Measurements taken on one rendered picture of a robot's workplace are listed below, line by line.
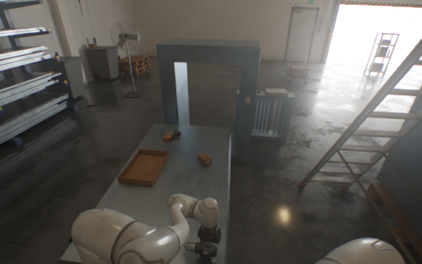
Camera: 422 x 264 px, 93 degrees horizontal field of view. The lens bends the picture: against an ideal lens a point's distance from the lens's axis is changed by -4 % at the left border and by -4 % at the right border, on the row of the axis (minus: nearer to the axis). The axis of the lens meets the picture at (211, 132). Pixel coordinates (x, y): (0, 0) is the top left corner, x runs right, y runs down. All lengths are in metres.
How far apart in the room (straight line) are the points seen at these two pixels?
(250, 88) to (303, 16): 8.12
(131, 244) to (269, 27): 10.05
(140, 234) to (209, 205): 0.52
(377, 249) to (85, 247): 0.77
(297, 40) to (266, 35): 1.35
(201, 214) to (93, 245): 0.58
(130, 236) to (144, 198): 1.11
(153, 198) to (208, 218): 0.70
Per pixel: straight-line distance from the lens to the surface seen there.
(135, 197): 1.79
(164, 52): 2.68
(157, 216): 1.62
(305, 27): 10.56
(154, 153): 2.17
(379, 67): 9.96
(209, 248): 1.18
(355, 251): 0.66
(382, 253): 0.69
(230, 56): 2.52
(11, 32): 4.88
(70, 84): 6.03
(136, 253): 0.63
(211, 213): 1.13
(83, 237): 0.75
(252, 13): 10.27
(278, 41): 10.42
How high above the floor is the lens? 1.89
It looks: 30 degrees down
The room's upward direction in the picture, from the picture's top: straight up
